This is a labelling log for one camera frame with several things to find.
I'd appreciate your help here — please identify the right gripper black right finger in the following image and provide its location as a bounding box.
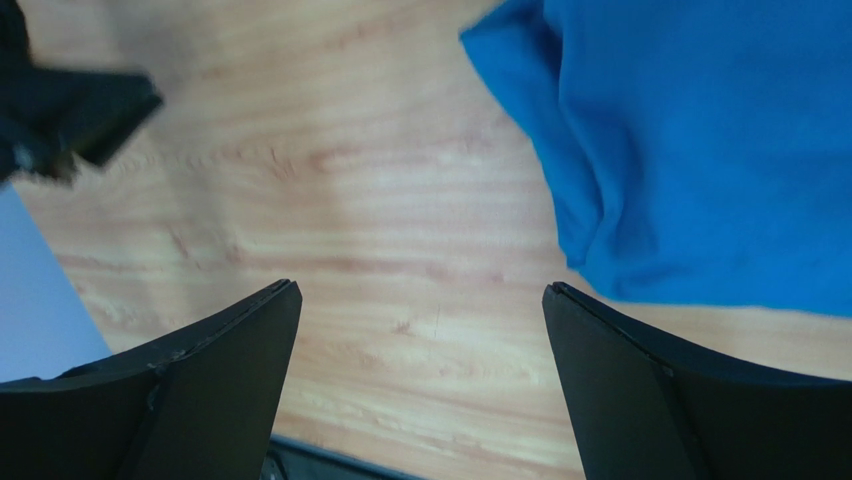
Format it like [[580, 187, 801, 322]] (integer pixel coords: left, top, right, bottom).
[[542, 283, 851, 479]]

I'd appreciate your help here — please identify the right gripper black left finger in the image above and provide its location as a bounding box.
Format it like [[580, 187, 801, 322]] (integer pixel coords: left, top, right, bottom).
[[1, 280, 302, 479]]

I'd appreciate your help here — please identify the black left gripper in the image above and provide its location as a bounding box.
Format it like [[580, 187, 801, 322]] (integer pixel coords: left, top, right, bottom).
[[1, 1, 163, 183]]

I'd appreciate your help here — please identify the blue t shirt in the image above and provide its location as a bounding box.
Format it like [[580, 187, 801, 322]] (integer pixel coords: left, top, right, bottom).
[[460, 1, 851, 316]]

